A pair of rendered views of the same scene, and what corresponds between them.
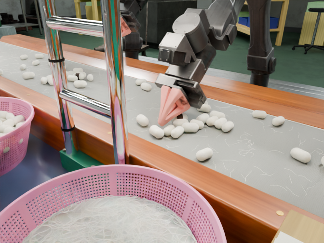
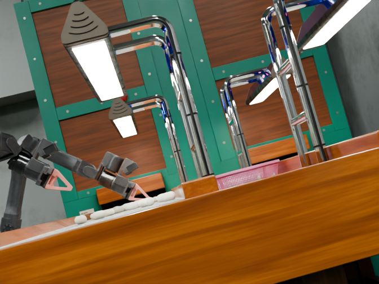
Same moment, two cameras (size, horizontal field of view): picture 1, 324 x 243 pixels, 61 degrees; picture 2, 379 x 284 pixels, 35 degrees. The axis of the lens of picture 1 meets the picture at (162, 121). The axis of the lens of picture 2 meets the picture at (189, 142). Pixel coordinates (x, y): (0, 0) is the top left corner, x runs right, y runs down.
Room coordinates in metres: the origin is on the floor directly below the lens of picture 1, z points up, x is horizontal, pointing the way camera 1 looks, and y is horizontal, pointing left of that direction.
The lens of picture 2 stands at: (1.97, 1.80, 0.75)
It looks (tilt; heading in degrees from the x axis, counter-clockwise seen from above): 4 degrees up; 226
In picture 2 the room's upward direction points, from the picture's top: 15 degrees counter-clockwise
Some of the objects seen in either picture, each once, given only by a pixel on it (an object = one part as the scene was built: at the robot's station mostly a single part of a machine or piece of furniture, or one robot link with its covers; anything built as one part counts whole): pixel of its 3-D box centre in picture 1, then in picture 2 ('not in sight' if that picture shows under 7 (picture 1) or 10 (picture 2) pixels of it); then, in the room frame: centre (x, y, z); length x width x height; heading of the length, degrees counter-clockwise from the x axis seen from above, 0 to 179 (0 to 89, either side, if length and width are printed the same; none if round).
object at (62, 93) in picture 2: not in sight; (180, 77); (-0.18, -0.36, 1.31); 1.36 x 0.55 x 0.95; 140
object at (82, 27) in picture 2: not in sight; (98, 61); (1.16, 0.76, 1.08); 0.62 x 0.08 x 0.07; 50
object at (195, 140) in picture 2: not in sight; (154, 129); (1.10, 0.81, 0.90); 0.20 x 0.19 x 0.45; 50
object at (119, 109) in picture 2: not in sight; (123, 118); (0.53, 0.01, 1.08); 0.62 x 0.08 x 0.07; 50
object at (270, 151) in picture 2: not in sight; (275, 149); (-0.23, 0.08, 0.83); 0.30 x 0.06 x 0.07; 140
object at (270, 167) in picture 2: not in sight; (238, 187); (0.67, 0.62, 0.72); 0.27 x 0.27 x 0.10
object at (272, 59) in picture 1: (261, 64); (8, 231); (0.92, -0.34, 0.77); 0.09 x 0.06 x 0.06; 51
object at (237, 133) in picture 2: not in sight; (258, 131); (0.17, 0.33, 0.90); 0.20 x 0.19 x 0.45; 50
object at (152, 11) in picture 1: (160, 22); not in sight; (5.55, 0.03, 0.39); 1.14 x 0.97 x 0.79; 139
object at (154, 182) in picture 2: not in sight; (130, 188); (0.30, -0.36, 0.83); 0.30 x 0.06 x 0.07; 140
